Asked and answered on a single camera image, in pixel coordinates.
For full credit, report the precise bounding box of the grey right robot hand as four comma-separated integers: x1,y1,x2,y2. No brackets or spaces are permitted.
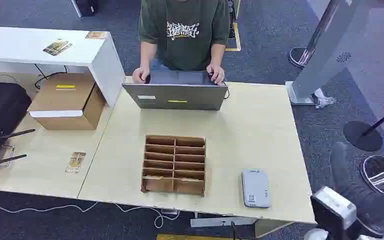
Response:
329,141,384,235

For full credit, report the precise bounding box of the person's right hand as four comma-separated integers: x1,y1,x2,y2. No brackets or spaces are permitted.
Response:
131,66,152,85

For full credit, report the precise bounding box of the person's left hand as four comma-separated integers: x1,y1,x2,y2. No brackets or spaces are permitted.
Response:
206,63,226,86

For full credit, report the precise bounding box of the yellow framed board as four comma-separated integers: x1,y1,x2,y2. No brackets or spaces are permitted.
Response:
225,0,243,53

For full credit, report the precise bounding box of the chrome stanchion base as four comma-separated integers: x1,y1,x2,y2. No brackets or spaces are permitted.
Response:
359,154,384,195

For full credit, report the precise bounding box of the grey laptop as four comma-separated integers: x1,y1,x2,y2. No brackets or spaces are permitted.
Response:
122,70,230,112

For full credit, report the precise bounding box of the person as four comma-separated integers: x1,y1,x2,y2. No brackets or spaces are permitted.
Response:
138,0,231,72

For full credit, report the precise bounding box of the black stanchion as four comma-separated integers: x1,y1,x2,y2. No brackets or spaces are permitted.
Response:
342,100,384,153

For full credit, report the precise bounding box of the brown cardboard box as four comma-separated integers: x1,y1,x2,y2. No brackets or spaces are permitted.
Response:
26,72,107,131

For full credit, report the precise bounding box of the chrome stanchion with pole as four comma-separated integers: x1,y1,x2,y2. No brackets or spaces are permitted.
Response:
288,0,342,69

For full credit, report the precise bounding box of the black case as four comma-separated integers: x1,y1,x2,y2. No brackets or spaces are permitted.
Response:
70,0,99,18

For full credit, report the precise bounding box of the wooden card box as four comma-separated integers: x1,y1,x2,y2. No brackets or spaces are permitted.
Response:
140,134,207,197

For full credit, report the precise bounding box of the desk leg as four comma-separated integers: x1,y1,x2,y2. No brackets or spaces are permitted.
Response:
253,218,293,239

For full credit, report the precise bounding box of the silver kiosk stand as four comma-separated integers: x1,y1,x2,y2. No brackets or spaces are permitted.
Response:
284,0,384,107

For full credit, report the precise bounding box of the clear plastic wrap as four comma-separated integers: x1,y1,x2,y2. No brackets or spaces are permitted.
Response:
313,87,337,110

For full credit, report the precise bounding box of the grey card reader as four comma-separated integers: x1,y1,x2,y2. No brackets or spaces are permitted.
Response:
240,168,273,209

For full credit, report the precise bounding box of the white side table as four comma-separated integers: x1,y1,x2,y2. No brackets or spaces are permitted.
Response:
0,25,127,108

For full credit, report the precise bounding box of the black bag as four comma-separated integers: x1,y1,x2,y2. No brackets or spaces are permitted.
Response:
0,81,33,137

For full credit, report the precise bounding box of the yellow floor strip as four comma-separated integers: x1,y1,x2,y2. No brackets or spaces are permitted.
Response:
156,233,237,240

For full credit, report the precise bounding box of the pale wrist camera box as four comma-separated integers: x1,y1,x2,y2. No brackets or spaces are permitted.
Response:
310,186,358,240

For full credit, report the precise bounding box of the black cable under table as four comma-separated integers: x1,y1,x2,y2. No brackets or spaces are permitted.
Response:
32,63,69,91

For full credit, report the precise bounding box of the grey desk bracket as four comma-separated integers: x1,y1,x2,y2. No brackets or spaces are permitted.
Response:
189,216,258,229

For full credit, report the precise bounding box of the silver wire handle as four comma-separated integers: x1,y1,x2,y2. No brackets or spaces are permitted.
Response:
0,144,16,169

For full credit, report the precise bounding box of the white cable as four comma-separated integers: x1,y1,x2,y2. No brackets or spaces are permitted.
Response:
0,196,181,230

